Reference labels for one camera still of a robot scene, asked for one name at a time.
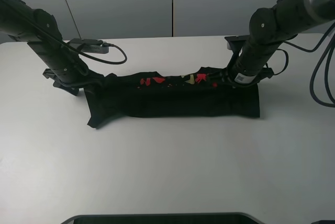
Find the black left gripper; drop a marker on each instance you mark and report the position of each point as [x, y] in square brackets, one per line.
[72, 83]

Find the black printed t-shirt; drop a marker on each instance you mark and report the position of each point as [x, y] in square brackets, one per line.
[204, 93]

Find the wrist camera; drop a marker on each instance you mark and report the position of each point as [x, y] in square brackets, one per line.
[89, 45]
[235, 43]

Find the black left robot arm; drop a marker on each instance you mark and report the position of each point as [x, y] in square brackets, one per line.
[40, 31]

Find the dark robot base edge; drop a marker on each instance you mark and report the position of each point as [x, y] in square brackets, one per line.
[233, 217]

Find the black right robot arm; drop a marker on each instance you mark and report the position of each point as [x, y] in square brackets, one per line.
[268, 29]

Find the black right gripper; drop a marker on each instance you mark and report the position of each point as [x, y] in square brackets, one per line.
[243, 81]

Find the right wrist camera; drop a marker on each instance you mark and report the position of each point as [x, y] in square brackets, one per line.
[235, 43]

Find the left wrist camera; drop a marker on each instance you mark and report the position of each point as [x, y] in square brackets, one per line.
[89, 45]

